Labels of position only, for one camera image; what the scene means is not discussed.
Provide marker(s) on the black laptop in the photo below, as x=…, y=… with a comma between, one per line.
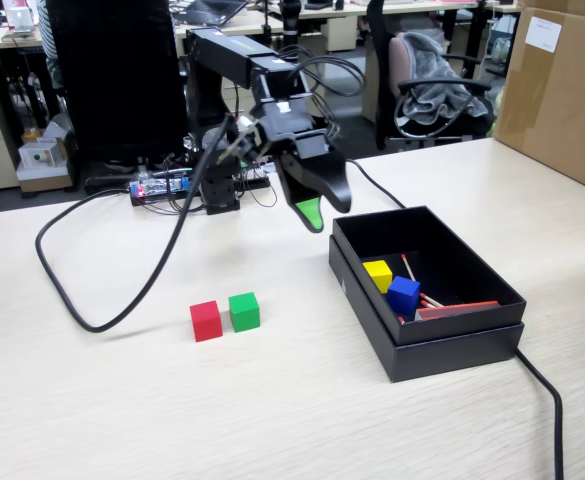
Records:
x=212, y=10

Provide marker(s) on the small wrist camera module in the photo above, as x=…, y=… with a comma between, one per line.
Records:
x=244, y=142

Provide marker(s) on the white paper shipping label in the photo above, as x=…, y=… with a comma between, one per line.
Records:
x=544, y=32

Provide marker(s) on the black framed office chair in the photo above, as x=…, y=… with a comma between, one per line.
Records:
x=378, y=60

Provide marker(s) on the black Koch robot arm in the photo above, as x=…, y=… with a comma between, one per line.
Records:
x=222, y=50

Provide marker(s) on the black open box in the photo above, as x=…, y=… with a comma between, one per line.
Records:
x=447, y=357

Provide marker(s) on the yellow wooden cube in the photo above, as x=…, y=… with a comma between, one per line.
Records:
x=376, y=274

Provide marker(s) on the large brown cardboard box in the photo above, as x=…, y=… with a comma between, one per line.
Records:
x=562, y=110

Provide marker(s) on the white open carton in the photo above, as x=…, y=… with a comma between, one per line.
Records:
x=37, y=157

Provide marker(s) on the black cardboard box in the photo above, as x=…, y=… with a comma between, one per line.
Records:
x=452, y=260

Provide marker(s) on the robot controller circuit board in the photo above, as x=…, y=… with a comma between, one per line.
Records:
x=157, y=187

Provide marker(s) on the green wooden cube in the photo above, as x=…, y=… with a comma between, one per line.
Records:
x=244, y=312

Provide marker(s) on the black gripper servo block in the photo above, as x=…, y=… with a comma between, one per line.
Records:
x=312, y=145

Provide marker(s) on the blue wooden cube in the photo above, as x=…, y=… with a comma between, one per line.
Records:
x=403, y=296

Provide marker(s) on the red flat matchbox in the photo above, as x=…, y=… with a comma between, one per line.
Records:
x=457, y=310

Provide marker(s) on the red wooden cube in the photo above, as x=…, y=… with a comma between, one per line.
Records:
x=206, y=322

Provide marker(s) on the grey fleece blanket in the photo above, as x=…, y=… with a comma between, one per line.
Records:
x=422, y=55

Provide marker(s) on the black vertical stand pole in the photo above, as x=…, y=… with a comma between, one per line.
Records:
x=290, y=20

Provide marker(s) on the person in striped shirt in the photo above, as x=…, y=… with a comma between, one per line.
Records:
x=47, y=30

